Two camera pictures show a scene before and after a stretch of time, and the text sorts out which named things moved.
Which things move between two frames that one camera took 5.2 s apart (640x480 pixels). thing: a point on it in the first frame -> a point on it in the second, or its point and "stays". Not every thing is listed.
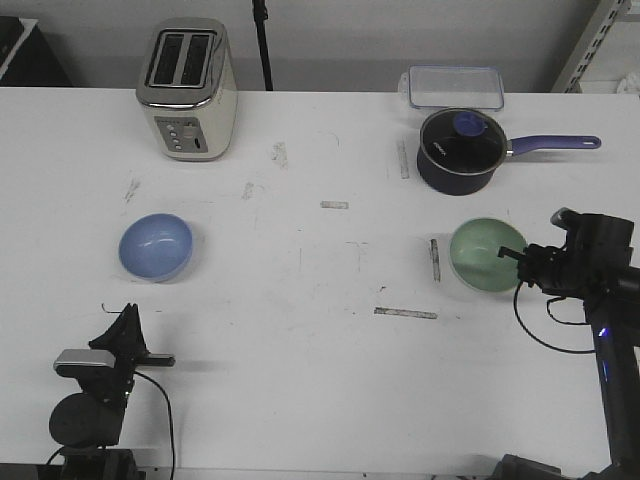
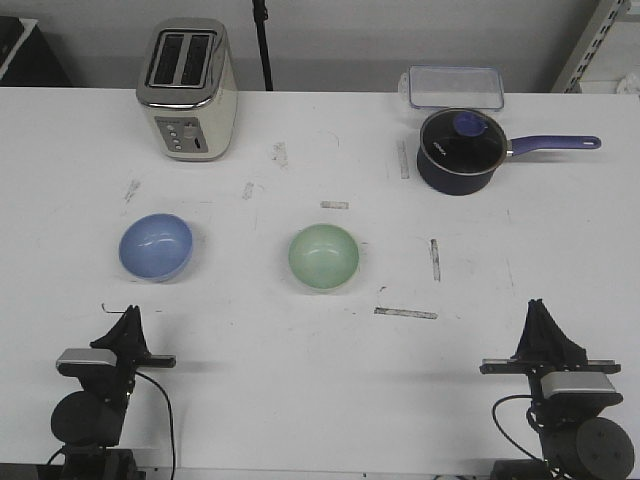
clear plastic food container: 452,87 stays
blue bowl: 155,247 stays
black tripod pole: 260,14 stays
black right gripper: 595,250 -> 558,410
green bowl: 474,254 -> 323,257
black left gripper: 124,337 stays
